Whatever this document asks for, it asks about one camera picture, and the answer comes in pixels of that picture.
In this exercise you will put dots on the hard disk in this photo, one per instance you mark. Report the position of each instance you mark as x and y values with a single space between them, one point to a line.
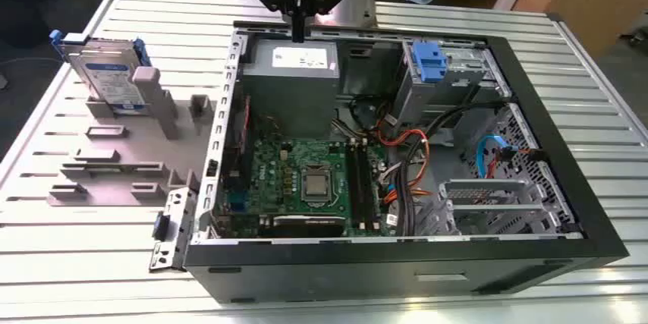
109 77

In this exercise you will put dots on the metal disk bay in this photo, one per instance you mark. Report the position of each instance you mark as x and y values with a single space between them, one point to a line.
486 208

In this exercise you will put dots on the blue plastic drive latch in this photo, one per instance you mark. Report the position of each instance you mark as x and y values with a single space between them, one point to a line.
430 62

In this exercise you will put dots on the grey power supply unit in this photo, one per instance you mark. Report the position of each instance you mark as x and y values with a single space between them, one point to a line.
289 104

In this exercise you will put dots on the metal optical drive cage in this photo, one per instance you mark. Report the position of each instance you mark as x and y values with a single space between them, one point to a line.
430 100

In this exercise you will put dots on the black RAM slot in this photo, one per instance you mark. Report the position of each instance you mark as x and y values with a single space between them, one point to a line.
357 183
369 183

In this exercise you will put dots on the silver CPU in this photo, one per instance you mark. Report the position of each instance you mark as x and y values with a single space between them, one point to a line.
318 185

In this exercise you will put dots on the wooden cabinet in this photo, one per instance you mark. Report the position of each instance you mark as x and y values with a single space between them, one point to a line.
598 5

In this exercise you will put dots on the grey parts rack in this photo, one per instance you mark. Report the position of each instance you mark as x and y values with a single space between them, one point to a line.
131 157

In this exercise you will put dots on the black CPU socket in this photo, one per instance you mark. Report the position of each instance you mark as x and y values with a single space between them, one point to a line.
317 202

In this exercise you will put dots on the green motherboard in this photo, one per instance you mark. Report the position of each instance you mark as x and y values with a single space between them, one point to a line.
277 202

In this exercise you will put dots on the green RAM stick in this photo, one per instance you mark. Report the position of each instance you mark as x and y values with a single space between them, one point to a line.
114 168

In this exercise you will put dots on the black graphics card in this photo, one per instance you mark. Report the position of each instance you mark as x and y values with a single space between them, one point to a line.
305 222

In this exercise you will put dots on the black PC case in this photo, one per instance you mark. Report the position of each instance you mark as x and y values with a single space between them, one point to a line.
355 271

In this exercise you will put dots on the metal card retention bracket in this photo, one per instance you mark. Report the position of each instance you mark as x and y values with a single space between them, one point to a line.
175 206

